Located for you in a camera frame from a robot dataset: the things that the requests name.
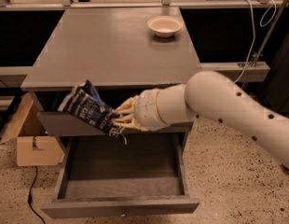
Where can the closed grey upper drawer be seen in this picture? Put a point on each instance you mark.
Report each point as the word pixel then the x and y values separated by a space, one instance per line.
pixel 62 124

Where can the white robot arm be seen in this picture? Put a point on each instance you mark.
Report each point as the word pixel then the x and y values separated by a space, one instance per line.
pixel 215 97

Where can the white paper bowl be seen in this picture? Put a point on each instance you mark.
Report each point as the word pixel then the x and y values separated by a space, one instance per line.
pixel 164 26

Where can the open grey lower drawer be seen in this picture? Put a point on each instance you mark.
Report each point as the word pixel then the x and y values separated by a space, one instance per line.
pixel 104 178

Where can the blue Kettle chip bag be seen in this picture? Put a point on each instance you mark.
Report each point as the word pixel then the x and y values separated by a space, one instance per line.
pixel 84 103

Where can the cardboard box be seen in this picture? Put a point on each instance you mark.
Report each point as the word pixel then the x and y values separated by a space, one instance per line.
pixel 33 145

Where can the grey wooden drawer cabinet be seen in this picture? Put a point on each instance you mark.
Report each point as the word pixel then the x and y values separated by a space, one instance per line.
pixel 114 49

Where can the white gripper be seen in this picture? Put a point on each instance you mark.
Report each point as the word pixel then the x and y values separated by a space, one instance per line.
pixel 146 108

